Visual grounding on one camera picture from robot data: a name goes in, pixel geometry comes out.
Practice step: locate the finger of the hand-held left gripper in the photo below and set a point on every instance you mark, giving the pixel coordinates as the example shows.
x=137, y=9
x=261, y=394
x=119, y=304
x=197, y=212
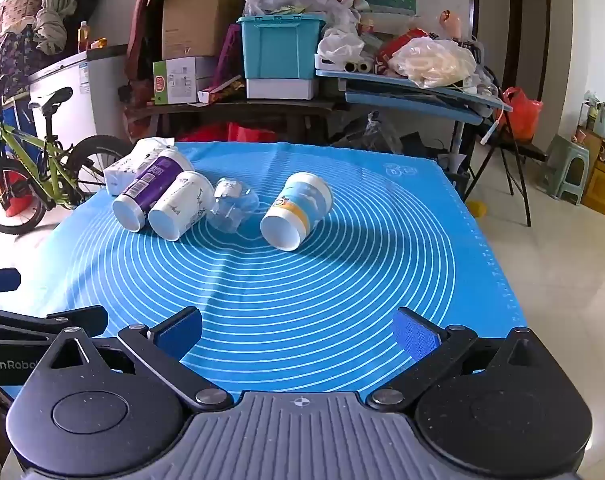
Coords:
x=82, y=319
x=0, y=280

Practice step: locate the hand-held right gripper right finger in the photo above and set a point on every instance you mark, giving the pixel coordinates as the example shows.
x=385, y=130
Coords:
x=413, y=336

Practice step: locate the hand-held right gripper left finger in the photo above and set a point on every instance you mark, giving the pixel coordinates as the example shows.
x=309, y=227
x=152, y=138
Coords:
x=180, y=334

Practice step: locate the blue and yellow paper cup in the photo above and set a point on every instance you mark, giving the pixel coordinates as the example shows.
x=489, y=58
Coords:
x=297, y=205

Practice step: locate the white printed paper cup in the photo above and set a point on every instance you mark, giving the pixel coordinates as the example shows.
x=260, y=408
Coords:
x=180, y=205

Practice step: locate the clear plastic cup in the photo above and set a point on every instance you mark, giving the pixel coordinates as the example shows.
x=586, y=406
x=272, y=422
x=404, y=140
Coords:
x=231, y=207

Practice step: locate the purple paper cup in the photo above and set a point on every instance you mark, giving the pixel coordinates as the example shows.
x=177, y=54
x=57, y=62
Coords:
x=150, y=180

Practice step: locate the blue silicone mat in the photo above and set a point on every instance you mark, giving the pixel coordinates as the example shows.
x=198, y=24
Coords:
x=302, y=285

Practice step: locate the yellow plastic item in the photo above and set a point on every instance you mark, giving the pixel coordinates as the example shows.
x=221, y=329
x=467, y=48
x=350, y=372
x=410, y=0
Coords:
x=476, y=208

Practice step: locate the white tissue pack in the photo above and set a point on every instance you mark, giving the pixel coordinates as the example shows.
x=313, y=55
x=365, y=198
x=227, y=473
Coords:
x=126, y=164

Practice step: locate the green bicycle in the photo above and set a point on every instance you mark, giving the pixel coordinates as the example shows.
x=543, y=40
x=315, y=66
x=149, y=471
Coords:
x=52, y=96

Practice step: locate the white chest freezer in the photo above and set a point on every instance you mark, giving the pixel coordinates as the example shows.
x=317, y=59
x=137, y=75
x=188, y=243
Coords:
x=72, y=77

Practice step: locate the black folding chair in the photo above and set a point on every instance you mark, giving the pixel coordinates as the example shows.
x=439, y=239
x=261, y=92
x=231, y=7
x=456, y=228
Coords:
x=527, y=151

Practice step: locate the dark patterned bag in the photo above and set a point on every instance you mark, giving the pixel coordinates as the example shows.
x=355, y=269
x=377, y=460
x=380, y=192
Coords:
x=10, y=60

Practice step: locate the dark wooden table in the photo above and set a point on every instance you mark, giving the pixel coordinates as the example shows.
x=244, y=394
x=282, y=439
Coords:
x=232, y=108

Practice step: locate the blue desk board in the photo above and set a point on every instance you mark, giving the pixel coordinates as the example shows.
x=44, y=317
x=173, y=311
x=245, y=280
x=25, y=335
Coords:
x=407, y=97

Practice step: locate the green plastic stool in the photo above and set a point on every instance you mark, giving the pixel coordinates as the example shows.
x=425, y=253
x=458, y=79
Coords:
x=567, y=152

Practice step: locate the red plastic bag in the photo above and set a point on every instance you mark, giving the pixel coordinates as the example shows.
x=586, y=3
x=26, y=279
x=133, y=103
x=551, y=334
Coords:
x=522, y=110

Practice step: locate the green and white carton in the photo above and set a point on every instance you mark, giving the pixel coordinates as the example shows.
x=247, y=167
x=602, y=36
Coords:
x=182, y=80

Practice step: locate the yellow liquid bottle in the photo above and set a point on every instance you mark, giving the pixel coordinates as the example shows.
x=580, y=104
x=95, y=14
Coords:
x=83, y=37

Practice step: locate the knotted curtain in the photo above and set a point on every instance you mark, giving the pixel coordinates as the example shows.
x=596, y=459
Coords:
x=50, y=25

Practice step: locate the white flat box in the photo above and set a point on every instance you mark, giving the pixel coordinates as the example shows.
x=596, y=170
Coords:
x=282, y=89

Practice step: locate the clear bag with beige contents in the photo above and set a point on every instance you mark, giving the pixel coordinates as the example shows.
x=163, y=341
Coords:
x=432, y=62

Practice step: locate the patterned backpack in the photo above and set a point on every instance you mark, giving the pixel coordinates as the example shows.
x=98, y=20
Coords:
x=17, y=5

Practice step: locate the dark red hanging cloth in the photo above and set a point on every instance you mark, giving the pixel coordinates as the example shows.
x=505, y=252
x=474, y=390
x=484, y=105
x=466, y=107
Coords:
x=142, y=25

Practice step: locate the red snack packaging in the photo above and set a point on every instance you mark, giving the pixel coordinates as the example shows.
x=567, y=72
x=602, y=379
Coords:
x=400, y=44

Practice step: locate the teal storage bin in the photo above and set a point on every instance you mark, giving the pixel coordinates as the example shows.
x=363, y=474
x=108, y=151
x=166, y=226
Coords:
x=277, y=50

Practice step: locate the crumpled white plastic bag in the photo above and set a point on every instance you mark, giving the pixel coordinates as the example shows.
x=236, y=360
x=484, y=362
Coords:
x=338, y=45

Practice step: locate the dark wooden door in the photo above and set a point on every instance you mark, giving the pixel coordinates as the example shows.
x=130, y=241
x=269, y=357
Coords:
x=515, y=35

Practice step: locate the brown cardboard box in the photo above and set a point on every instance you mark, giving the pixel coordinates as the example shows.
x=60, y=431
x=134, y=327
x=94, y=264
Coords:
x=197, y=15

